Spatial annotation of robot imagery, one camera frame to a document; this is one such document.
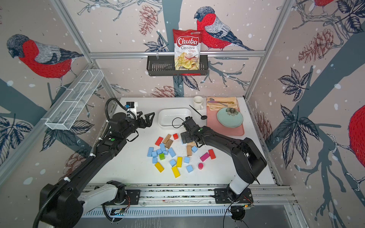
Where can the yellow block lower left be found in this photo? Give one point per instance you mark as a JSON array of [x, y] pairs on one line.
[[159, 167]]

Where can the dark wooden block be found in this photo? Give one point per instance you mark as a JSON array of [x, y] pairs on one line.
[[169, 144]]

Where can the white wire basket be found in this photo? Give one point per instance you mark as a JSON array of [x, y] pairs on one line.
[[77, 97]]

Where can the magenta cylinder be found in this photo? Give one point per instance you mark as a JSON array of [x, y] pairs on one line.
[[200, 166]]

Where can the red block right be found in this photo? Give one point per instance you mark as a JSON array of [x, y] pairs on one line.
[[212, 154]]

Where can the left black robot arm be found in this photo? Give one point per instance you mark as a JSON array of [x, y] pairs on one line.
[[60, 204]]

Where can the yellow block middle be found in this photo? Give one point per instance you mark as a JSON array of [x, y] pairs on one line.
[[179, 162]]

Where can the green flower plate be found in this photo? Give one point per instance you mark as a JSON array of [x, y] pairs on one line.
[[230, 117]]

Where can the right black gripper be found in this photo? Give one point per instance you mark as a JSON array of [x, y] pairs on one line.
[[184, 135]]

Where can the long red block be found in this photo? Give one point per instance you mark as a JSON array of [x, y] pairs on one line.
[[159, 141]]

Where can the blue block cluster piece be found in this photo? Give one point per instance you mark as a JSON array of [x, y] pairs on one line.
[[162, 147]]

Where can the black wall basket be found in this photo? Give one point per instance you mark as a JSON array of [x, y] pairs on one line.
[[164, 66]]

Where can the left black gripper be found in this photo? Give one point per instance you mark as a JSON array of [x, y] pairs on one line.
[[143, 125]]

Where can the long blue block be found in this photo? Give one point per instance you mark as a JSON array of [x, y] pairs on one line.
[[150, 151], [171, 152]]

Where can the light wooden block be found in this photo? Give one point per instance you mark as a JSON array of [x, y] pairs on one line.
[[167, 138]]

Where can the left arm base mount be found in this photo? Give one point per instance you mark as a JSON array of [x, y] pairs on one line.
[[129, 197]]

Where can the pink placemat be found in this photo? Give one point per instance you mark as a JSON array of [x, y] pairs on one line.
[[214, 124]]

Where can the yellow folded napkin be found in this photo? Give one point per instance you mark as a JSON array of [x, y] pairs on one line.
[[217, 106]]

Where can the black spoon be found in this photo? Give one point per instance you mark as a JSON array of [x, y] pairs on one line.
[[203, 117]]

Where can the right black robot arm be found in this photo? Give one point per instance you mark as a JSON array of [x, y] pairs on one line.
[[247, 158]]

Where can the iridescent cutlery on napkin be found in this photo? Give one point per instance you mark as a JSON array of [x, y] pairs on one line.
[[220, 102]]

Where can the green cube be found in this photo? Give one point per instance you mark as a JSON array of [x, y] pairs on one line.
[[162, 156]]

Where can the Chuba cassava chips bag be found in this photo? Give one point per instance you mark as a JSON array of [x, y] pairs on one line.
[[187, 48]]

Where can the magenta long block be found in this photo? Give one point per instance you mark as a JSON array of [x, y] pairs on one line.
[[204, 157]]

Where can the white plastic tray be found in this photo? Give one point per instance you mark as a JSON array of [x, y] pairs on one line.
[[166, 116]]

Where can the beige wooden block upright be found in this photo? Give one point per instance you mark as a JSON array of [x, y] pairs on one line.
[[189, 151]]

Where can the small red cube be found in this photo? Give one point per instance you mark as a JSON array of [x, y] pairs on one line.
[[175, 136]]

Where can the white ceramic mug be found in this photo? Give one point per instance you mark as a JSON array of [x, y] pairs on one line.
[[198, 102]]

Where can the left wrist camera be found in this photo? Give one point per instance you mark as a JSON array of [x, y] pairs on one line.
[[131, 106]]

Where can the blue cube bottom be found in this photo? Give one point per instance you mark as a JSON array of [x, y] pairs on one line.
[[189, 168]]

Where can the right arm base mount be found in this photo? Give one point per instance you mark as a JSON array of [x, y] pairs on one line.
[[226, 196]]

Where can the long yellow block bottom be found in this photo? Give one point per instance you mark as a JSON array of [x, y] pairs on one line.
[[175, 171]]

